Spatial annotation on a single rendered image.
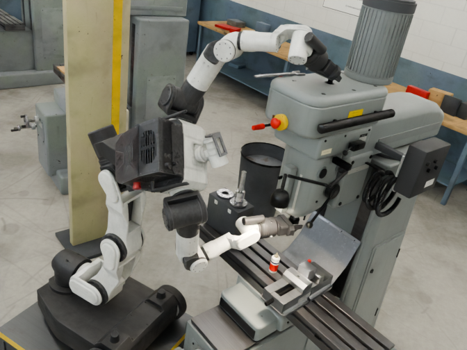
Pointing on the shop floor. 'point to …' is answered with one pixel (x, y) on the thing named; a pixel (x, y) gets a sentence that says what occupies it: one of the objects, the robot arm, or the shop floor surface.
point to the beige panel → (92, 109)
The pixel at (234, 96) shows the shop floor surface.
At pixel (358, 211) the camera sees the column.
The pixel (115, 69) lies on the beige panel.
